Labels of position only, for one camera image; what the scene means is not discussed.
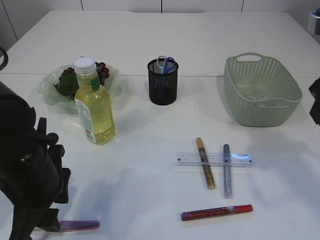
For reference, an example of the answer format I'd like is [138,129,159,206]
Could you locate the clear plastic ruler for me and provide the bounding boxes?
[175,152,255,167]

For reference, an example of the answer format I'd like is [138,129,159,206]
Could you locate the dark red grape bunch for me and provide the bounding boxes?
[53,62,110,97]

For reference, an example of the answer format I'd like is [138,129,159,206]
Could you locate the silver glitter pen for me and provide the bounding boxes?
[223,144,233,199]

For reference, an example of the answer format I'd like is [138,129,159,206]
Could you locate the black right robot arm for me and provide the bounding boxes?
[308,78,320,125]

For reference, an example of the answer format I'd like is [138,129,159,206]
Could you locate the gold glitter pen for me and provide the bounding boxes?
[196,137,216,190]

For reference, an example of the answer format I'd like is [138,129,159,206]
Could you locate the blue capped scissors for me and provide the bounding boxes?
[156,55,176,74]

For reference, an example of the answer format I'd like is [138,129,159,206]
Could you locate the black mesh pen cup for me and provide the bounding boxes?
[147,59,179,106]

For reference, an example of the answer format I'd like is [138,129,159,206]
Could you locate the clear plastic sheet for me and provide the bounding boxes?
[246,92,270,102]

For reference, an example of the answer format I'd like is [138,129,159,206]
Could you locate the pink capped scissors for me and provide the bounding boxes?
[32,220,101,235]

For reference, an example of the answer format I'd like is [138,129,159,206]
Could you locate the red glitter pen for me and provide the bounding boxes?
[180,204,253,222]

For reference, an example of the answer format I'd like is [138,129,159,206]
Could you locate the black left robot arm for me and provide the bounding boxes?
[0,83,71,240]

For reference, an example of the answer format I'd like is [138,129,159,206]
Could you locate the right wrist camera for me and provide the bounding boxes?
[307,8,320,36]

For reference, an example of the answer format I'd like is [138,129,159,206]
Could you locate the green woven plastic basket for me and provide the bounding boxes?
[224,54,303,128]

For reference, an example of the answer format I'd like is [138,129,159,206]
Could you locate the green wavy glass plate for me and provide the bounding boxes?
[38,64,122,114]

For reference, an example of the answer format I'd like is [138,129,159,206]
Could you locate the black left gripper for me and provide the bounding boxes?
[9,117,71,240]

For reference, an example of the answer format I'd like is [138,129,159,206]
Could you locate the yellow tea bottle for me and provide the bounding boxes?
[73,56,116,145]

